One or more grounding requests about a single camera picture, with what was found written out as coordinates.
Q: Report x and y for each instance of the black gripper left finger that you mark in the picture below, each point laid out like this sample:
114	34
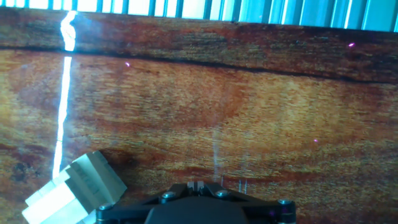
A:
178	188

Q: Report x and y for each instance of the light wooden Jenga block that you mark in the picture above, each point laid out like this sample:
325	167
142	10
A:
46	191

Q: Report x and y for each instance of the dark red wooden board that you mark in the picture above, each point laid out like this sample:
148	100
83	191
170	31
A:
217	109

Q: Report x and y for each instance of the light wooden Jenga tower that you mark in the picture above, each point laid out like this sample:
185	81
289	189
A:
99	180

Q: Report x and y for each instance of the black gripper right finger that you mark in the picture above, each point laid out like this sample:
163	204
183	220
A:
211	187

